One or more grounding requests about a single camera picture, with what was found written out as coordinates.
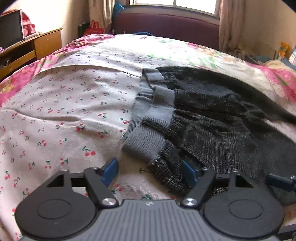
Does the cherry print white bedsheet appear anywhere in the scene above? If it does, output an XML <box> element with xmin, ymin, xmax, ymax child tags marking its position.
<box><xmin>1</xmin><ymin>51</ymin><xmax>177</xmax><ymax>240</ymax></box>

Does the yellow orange package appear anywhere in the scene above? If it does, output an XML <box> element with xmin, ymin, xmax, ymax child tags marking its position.
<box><xmin>277</xmin><ymin>42</ymin><xmax>290</xmax><ymax>60</ymax></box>

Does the wooden side cabinet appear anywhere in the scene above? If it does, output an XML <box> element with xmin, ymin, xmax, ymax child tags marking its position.
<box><xmin>1</xmin><ymin>28</ymin><xmax>62</xmax><ymax>80</ymax></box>

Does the purple sofa by window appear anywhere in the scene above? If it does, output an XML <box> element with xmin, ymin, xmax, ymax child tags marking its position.
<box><xmin>109</xmin><ymin>6</ymin><xmax>219</xmax><ymax>50</ymax></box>

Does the red shopping bag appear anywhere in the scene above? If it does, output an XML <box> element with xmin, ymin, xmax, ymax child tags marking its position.
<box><xmin>83</xmin><ymin>20</ymin><xmax>105</xmax><ymax>37</ymax></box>

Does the pink cloth on cabinet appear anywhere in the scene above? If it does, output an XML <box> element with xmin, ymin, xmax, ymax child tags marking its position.
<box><xmin>21</xmin><ymin>11</ymin><xmax>36</xmax><ymax>37</ymax></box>

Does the left beige curtain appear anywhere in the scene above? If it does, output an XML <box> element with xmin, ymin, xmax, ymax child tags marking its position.
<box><xmin>89</xmin><ymin>0</ymin><xmax>115</xmax><ymax>33</ymax></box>

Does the beige curtain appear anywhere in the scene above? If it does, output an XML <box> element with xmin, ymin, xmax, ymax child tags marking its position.
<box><xmin>219</xmin><ymin>0</ymin><xmax>245</xmax><ymax>53</ymax></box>
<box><xmin>89</xmin><ymin>0</ymin><xmax>115</xmax><ymax>33</ymax></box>

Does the right beige curtain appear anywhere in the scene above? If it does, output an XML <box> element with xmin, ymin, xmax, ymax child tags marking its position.
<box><xmin>219</xmin><ymin>0</ymin><xmax>245</xmax><ymax>53</ymax></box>

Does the black monitor screen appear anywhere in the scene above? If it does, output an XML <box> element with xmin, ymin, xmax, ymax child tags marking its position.
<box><xmin>0</xmin><ymin>10</ymin><xmax>24</xmax><ymax>49</ymax></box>

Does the blue bag by curtain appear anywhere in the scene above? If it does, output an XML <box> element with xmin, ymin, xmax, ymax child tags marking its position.
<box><xmin>111</xmin><ymin>1</ymin><xmax>124</xmax><ymax>21</ymax></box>

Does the window with white frame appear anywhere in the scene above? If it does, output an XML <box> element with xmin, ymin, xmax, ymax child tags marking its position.
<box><xmin>128</xmin><ymin>0</ymin><xmax>221</xmax><ymax>16</ymax></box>

